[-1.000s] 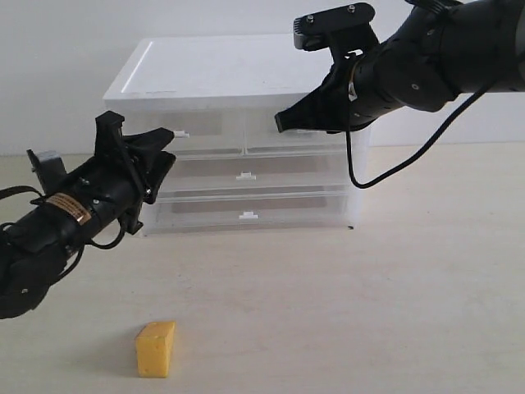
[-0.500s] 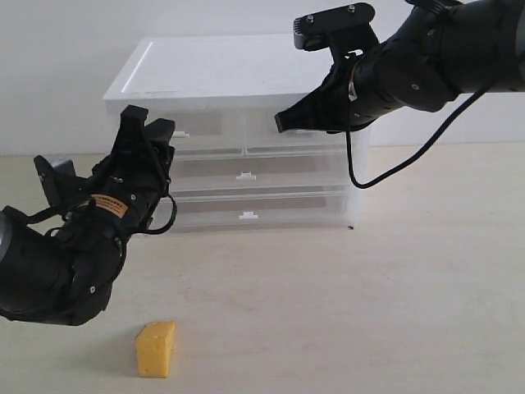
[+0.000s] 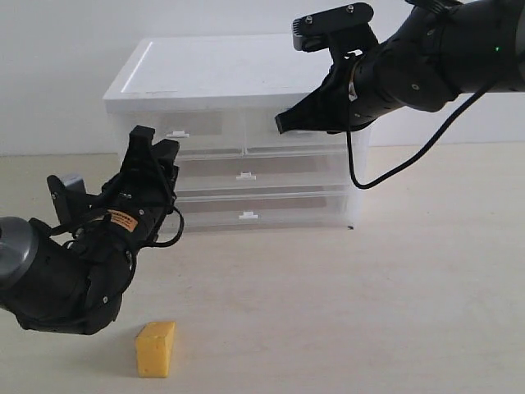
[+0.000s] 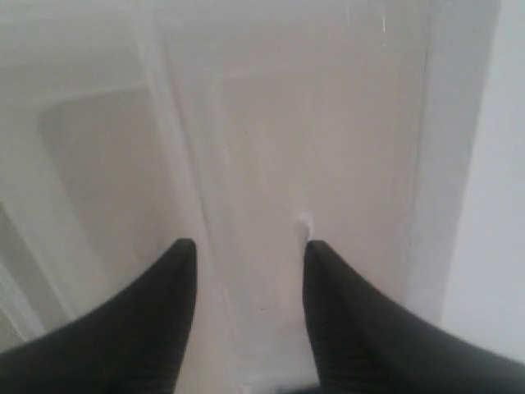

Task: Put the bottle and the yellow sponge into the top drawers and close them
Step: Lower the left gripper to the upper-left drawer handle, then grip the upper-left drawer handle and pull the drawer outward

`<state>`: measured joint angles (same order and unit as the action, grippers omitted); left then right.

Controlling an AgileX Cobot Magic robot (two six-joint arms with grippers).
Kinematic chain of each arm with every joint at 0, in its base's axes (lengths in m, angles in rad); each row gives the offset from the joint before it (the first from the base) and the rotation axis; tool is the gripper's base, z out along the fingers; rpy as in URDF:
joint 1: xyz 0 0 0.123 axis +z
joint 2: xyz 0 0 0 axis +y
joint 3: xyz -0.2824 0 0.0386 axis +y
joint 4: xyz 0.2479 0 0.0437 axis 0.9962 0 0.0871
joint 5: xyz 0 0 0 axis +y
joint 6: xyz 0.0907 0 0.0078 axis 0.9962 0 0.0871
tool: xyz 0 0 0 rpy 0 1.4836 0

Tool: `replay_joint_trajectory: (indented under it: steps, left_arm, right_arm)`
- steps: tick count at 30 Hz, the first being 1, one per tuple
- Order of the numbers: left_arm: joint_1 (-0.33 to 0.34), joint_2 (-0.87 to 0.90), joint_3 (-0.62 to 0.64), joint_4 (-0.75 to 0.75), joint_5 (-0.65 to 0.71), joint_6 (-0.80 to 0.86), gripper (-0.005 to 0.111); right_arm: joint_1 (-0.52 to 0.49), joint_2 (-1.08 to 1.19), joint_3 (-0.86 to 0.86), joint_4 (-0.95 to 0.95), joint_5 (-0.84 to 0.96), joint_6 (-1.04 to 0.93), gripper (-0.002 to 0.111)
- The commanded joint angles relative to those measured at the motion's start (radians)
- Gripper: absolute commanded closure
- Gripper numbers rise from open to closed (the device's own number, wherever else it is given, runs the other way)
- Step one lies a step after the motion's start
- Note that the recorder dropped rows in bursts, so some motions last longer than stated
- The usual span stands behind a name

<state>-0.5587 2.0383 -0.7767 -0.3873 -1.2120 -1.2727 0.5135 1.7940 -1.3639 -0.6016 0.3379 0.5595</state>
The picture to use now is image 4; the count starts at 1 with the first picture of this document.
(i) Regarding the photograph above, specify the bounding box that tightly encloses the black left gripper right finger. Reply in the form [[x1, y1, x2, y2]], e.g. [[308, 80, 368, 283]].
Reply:
[[303, 241, 524, 393]]

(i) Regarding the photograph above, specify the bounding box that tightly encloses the translucent top left drawer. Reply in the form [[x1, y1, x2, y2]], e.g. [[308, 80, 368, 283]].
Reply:
[[154, 1, 431, 393]]

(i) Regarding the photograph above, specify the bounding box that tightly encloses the white plastic drawer cabinet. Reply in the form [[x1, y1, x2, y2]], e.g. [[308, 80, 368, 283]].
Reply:
[[1, 1, 500, 393]]

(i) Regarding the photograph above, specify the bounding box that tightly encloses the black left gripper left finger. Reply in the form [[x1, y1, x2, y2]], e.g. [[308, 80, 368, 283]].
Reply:
[[1, 238, 197, 393]]

